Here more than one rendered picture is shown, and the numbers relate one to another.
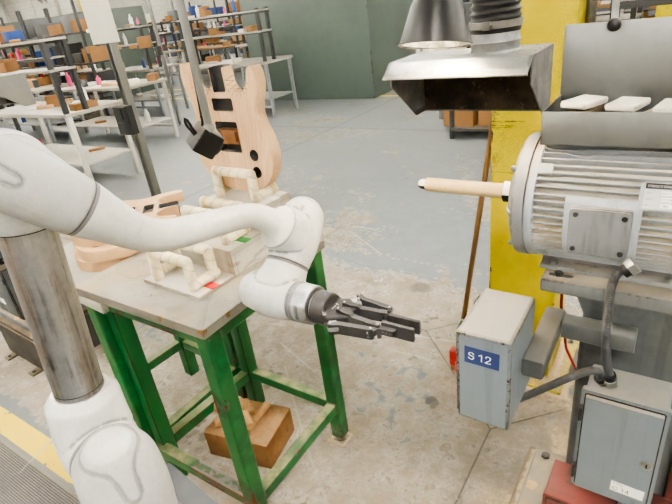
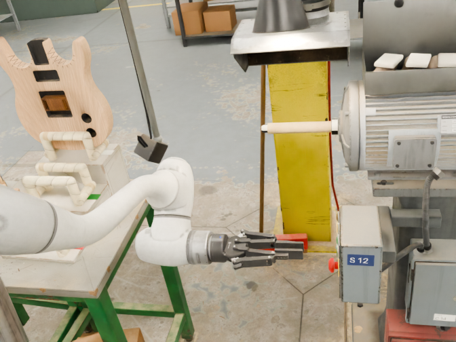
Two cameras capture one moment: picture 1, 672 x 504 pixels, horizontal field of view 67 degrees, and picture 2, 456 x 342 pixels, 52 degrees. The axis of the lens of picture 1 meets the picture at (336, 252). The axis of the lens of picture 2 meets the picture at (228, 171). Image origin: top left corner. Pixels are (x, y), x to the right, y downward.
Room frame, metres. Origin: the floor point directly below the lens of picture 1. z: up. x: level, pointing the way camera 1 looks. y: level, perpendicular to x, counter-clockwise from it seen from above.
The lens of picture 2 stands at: (0.04, 0.31, 1.90)
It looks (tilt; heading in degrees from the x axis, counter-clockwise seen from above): 33 degrees down; 340
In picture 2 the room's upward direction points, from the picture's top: 9 degrees counter-clockwise
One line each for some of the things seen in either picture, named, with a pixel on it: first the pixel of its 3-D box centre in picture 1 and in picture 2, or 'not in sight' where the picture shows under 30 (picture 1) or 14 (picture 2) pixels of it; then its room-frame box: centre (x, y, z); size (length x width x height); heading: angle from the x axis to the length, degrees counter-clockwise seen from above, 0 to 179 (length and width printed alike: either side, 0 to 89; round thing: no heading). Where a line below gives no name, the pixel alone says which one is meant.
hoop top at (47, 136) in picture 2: (232, 172); (64, 136); (1.63, 0.30, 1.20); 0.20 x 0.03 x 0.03; 52
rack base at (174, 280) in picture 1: (188, 278); (49, 243); (1.42, 0.47, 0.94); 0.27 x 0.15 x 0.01; 53
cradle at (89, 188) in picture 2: (237, 233); (85, 192); (1.48, 0.30, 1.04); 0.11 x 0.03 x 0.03; 143
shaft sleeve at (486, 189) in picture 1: (464, 187); (298, 127); (1.07, -0.31, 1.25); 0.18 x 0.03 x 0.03; 53
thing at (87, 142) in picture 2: (253, 188); (89, 147); (1.58, 0.24, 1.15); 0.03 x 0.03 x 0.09
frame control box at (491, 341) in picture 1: (535, 370); (385, 256); (0.74, -0.35, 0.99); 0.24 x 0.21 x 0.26; 53
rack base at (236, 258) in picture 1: (221, 246); (68, 206); (1.54, 0.38, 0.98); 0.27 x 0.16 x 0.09; 53
